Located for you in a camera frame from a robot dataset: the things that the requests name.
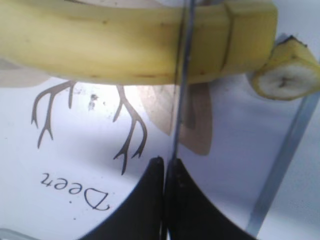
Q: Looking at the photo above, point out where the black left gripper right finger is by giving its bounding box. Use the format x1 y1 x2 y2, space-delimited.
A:
164 158 254 240

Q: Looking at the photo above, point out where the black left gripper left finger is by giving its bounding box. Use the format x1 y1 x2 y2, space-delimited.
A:
81 156 165 240

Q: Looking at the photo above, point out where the white-handled kitchen knife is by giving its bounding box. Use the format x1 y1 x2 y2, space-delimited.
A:
168 0 196 161

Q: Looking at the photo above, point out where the yellow banana main part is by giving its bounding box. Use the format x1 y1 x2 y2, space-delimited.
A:
0 0 232 85

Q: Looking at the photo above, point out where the banana end tip piece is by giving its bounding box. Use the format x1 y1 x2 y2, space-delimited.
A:
249 35 320 101

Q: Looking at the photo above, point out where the cut banana slice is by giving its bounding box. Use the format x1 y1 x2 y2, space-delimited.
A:
221 0 278 75

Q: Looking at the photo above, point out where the white deer cutting board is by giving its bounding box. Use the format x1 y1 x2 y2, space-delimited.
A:
0 0 320 240

